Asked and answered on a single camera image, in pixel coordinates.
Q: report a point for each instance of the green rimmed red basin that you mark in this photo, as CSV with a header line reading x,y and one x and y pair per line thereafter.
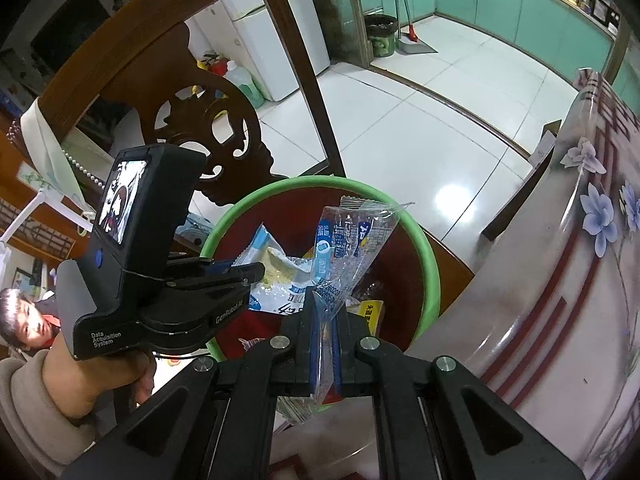
x,y
425,270

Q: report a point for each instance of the green liquid bottle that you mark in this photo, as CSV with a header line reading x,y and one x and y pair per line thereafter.
x,y
247,85

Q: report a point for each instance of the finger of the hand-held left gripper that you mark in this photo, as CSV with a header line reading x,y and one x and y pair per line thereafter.
x,y
235,272

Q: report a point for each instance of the carved wooden chair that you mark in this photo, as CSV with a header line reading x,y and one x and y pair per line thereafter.
x,y
210,125

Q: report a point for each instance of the yellow wrapper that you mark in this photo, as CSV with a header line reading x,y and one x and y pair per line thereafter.
x,y
370,312

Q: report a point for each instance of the white refrigerator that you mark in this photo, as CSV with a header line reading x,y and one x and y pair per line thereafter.
x,y
292,35

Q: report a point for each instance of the cardboard box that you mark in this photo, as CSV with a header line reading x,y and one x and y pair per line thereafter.
x,y
545,145

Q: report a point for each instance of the person's left forearm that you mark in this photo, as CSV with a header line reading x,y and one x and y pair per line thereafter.
x,y
35,420

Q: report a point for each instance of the red bottle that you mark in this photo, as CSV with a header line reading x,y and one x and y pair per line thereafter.
x,y
219,66

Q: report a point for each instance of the broom and dustpan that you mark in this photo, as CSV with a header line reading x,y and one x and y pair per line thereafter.
x,y
407,20

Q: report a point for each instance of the clear plastic wrapper blue print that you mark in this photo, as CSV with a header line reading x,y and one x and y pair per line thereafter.
x,y
347,245

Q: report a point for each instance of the grey dustpan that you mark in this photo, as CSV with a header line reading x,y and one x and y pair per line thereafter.
x,y
415,46

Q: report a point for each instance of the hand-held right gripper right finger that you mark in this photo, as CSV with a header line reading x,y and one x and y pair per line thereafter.
x,y
337,355

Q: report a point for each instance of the green kitchen cabinet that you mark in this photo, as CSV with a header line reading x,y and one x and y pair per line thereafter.
x,y
540,15

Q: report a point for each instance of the black television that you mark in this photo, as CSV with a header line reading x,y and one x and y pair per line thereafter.
x,y
65,30

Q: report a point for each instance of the person's left hand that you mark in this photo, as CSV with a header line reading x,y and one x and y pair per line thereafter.
x,y
87,382

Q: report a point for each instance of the white snack wrapper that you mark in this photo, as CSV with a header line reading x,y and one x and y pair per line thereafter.
x,y
280,280

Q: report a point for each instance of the white cloth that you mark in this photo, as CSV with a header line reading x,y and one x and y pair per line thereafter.
x,y
50,150

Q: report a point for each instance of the black lined trash bin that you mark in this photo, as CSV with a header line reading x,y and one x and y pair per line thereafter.
x,y
381,35

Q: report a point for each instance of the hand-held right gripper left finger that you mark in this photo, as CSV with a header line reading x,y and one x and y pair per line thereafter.
x,y
314,360

